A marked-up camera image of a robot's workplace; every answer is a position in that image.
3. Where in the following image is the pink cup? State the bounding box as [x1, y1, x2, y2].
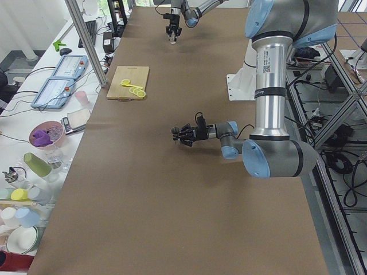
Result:
[75, 91, 89, 106]

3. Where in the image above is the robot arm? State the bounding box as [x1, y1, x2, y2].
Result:
[171, 1, 338, 178]
[163, 0, 224, 43]

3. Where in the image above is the aluminium frame post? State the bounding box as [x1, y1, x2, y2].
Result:
[65, 0, 108, 88]

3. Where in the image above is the black keyboard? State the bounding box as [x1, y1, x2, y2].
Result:
[77, 19, 98, 49]

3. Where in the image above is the blue teach pendant near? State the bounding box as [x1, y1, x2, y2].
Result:
[30, 77, 75, 109]

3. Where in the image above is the pink bowl with purple cloth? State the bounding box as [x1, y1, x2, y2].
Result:
[29, 121, 66, 150]

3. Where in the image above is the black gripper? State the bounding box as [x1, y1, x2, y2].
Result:
[173, 123, 216, 147]
[166, 13, 182, 37]

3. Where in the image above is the black computer mouse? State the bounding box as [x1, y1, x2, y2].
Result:
[59, 48, 72, 56]

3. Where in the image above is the lemon slice top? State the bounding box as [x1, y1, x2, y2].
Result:
[135, 90, 146, 98]

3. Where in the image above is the steel jigger measuring cup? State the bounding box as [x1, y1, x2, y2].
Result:
[171, 127, 180, 142]

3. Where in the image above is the blue teach pendant far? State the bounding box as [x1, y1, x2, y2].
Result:
[52, 55, 88, 80]

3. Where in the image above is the blue teach pendant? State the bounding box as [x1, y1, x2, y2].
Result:
[30, 77, 75, 109]
[52, 55, 88, 80]

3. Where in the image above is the clear glass shaker cup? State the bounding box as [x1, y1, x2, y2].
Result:
[169, 34, 177, 45]

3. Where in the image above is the lemon slice on knife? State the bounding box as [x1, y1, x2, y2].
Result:
[120, 79, 131, 87]

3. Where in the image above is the light blue cup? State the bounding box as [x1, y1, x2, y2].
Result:
[15, 207, 41, 228]

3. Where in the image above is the white kitchen scale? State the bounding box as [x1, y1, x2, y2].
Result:
[60, 108, 91, 135]

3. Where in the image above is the bamboo cutting board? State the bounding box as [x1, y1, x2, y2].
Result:
[106, 66, 150, 101]

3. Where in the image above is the yellow cup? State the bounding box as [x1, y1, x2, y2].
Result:
[10, 188, 29, 201]

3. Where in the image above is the white bowl green rim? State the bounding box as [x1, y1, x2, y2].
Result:
[6, 226, 38, 254]

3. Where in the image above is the green cup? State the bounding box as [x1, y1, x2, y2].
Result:
[24, 152, 52, 178]

